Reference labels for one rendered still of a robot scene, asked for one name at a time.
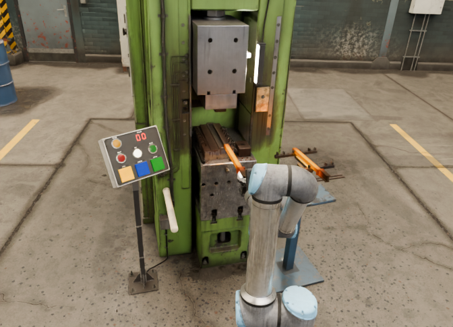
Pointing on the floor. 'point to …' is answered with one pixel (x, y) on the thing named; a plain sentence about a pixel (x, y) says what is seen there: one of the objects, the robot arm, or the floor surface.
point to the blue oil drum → (7, 98)
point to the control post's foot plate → (135, 285)
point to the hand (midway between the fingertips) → (241, 170)
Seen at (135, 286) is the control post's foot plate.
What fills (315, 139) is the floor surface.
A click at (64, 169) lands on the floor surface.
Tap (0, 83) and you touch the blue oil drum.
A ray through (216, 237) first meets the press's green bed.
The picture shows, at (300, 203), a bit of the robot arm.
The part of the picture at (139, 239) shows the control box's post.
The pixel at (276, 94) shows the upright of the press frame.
